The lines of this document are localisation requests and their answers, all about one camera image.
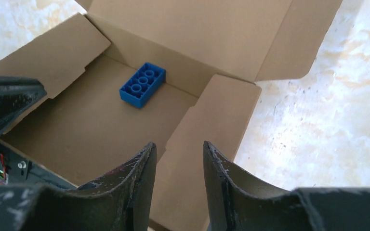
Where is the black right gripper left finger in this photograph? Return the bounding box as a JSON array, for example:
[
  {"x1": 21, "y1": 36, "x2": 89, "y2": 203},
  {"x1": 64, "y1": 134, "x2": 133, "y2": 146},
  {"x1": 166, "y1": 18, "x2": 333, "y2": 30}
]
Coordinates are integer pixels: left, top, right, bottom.
[{"x1": 0, "y1": 142, "x2": 157, "y2": 231}]

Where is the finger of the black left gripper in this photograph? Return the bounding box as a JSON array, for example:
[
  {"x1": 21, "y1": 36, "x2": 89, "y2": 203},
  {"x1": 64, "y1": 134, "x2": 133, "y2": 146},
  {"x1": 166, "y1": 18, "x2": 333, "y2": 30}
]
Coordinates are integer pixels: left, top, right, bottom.
[{"x1": 0, "y1": 76, "x2": 47, "y2": 135}]

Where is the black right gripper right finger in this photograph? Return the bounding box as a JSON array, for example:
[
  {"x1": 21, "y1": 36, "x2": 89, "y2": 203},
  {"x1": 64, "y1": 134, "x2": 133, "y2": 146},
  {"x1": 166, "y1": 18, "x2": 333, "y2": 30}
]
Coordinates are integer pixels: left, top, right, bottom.
[{"x1": 203, "y1": 141, "x2": 370, "y2": 231}]

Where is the small blue block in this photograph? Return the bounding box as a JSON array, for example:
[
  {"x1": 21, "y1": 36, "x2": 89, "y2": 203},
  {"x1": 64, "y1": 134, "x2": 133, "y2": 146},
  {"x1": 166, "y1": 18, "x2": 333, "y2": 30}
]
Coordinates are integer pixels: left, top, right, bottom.
[{"x1": 119, "y1": 62, "x2": 166, "y2": 108}]

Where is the brown cardboard box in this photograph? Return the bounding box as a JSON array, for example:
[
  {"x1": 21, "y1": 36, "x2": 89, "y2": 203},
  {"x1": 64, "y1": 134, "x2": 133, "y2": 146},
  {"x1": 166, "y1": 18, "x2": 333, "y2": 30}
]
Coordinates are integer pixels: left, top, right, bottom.
[{"x1": 0, "y1": 0, "x2": 341, "y2": 231}]

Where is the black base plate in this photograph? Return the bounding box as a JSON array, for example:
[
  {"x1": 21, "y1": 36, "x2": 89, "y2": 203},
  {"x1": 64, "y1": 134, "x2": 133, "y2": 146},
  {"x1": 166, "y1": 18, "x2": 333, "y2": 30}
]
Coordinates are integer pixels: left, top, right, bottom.
[{"x1": 0, "y1": 141, "x2": 76, "y2": 190}]

